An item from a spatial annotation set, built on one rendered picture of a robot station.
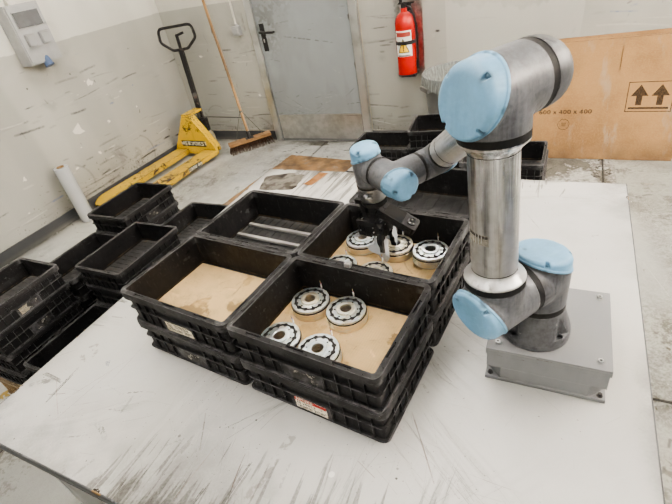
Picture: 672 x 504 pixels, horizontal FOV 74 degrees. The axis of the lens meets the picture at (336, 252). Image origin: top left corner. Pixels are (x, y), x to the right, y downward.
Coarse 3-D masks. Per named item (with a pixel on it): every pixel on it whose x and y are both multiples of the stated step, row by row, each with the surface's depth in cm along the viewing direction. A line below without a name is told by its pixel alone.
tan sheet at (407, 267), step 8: (344, 248) 140; (352, 256) 136; (360, 256) 135; (368, 256) 134; (376, 256) 134; (360, 264) 132; (392, 264) 129; (400, 264) 129; (408, 264) 128; (400, 272) 126; (408, 272) 125; (416, 272) 125; (424, 272) 124; (432, 272) 123
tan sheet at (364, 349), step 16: (288, 320) 117; (320, 320) 115; (368, 320) 112; (384, 320) 111; (400, 320) 110; (304, 336) 111; (336, 336) 109; (352, 336) 109; (368, 336) 108; (384, 336) 107; (352, 352) 104; (368, 352) 104; (384, 352) 103; (368, 368) 100
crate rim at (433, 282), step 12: (348, 204) 142; (336, 216) 137; (420, 216) 130; (432, 216) 128; (444, 216) 127; (324, 228) 132; (468, 228) 123; (312, 240) 128; (456, 240) 117; (300, 252) 124; (444, 264) 109; (396, 276) 109; (408, 276) 108; (432, 276) 106; (432, 288) 106
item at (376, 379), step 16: (352, 272) 113; (368, 272) 112; (416, 304) 100; (416, 320) 98; (240, 336) 102; (256, 336) 100; (400, 336) 92; (288, 352) 95; (304, 352) 93; (320, 368) 92; (336, 368) 89; (352, 368) 88; (384, 368) 86; (368, 384) 86
